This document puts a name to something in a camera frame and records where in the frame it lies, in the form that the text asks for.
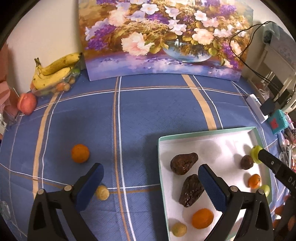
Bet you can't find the upper yellow banana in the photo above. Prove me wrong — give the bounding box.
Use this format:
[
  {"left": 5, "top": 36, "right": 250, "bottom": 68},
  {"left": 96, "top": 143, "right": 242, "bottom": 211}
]
[{"left": 34, "top": 52, "right": 82, "bottom": 75}]

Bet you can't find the small orange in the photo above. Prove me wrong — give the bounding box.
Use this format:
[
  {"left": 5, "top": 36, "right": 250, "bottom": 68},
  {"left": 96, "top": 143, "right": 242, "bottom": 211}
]
[{"left": 71, "top": 144, "right": 90, "bottom": 164}]

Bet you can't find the large orange with stem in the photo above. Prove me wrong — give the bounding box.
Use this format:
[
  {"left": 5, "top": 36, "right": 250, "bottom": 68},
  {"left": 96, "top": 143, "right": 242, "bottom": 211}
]
[{"left": 247, "top": 174, "right": 261, "bottom": 189}]

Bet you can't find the teal toy box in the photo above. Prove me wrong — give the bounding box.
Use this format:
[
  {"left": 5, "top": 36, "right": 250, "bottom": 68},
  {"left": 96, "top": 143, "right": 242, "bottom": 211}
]
[{"left": 267, "top": 109, "right": 288, "bottom": 135}]

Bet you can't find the black cable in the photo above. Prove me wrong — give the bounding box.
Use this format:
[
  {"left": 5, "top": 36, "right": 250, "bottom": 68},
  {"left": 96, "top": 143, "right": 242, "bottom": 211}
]
[{"left": 229, "top": 21, "right": 282, "bottom": 103}]

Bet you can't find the black power adapter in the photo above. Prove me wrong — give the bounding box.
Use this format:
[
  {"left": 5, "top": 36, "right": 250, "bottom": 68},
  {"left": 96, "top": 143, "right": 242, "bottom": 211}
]
[{"left": 260, "top": 97, "right": 275, "bottom": 115}]

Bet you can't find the right hand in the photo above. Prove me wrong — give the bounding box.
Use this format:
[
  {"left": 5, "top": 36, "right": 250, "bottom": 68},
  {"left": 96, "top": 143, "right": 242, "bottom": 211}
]
[{"left": 273, "top": 195, "right": 295, "bottom": 231}]

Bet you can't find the red peach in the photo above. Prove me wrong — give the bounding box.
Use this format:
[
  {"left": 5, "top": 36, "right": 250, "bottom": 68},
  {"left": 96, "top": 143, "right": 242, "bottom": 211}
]
[{"left": 17, "top": 93, "right": 37, "bottom": 115}]

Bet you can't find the lower yellow banana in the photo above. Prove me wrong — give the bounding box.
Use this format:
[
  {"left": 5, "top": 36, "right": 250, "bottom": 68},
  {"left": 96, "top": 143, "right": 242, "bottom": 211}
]
[{"left": 32, "top": 67, "right": 71, "bottom": 89}]

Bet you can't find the yellow banana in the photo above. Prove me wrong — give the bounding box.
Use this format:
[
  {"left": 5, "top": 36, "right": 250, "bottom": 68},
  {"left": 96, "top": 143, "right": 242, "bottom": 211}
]
[
  {"left": 34, "top": 52, "right": 82, "bottom": 75},
  {"left": 32, "top": 67, "right": 71, "bottom": 89}
]

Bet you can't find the brown wrinkled fruit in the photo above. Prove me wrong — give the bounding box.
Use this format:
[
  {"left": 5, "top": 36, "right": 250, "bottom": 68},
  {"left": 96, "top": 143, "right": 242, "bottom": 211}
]
[
  {"left": 240, "top": 155, "right": 254, "bottom": 170},
  {"left": 170, "top": 153, "right": 199, "bottom": 175}
]

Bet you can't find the pile of small items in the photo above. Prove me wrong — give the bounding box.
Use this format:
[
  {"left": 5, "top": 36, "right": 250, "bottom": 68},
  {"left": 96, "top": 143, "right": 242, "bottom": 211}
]
[{"left": 278, "top": 113, "right": 295, "bottom": 172}]

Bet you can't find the flower painting canvas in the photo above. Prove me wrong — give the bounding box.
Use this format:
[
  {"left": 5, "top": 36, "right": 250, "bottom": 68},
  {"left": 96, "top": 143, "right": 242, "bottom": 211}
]
[{"left": 78, "top": 1, "right": 253, "bottom": 81}]

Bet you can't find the small tan round fruit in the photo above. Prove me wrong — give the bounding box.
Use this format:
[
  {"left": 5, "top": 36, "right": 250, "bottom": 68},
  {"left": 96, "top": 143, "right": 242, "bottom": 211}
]
[{"left": 96, "top": 185, "right": 110, "bottom": 201}]

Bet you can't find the green guava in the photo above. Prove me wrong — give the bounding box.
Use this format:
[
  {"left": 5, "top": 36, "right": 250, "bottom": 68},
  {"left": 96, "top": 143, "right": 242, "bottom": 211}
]
[
  {"left": 250, "top": 145, "right": 262, "bottom": 164},
  {"left": 260, "top": 184, "right": 270, "bottom": 197}
]

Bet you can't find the clear bag of fruits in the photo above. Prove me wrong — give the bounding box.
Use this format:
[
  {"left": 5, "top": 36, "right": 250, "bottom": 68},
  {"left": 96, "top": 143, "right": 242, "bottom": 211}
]
[{"left": 30, "top": 61, "right": 81, "bottom": 97}]

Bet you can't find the shiny dark wrinkled fruit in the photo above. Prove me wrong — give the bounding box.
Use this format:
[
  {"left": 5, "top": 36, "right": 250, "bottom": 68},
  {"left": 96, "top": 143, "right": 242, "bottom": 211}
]
[{"left": 179, "top": 174, "right": 204, "bottom": 207}]

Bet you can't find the white tray green rim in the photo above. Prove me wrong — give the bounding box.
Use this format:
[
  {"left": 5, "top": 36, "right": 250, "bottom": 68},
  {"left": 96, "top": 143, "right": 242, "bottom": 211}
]
[{"left": 159, "top": 127, "right": 273, "bottom": 240}]

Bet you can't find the blue plaid tablecloth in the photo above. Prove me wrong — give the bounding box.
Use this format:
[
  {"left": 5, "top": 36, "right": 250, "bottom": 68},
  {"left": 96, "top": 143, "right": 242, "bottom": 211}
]
[{"left": 1, "top": 71, "right": 280, "bottom": 240}]

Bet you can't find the white shelf furniture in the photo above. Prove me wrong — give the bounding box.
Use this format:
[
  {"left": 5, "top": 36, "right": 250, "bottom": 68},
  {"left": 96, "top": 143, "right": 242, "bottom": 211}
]
[{"left": 255, "top": 43, "right": 295, "bottom": 113}]

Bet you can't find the small olive yellow fruit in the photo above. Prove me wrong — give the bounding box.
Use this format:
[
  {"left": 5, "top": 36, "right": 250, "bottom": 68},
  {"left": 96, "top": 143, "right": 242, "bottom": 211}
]
[{"left": 171, "top": 222, "right": 187, "bottom": 237}]

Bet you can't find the white power strip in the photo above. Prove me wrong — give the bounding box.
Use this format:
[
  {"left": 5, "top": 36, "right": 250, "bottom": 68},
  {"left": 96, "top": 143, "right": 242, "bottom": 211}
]
[{"left": 246, "top": 94, "right": 268, "bottom": 123}]

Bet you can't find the pink gift wrap bouquet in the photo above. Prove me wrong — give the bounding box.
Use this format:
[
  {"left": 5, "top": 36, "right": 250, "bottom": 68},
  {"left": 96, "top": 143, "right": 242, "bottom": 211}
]
[{"left": 1, "top": 43, "right": 19, "bottom": 140}]

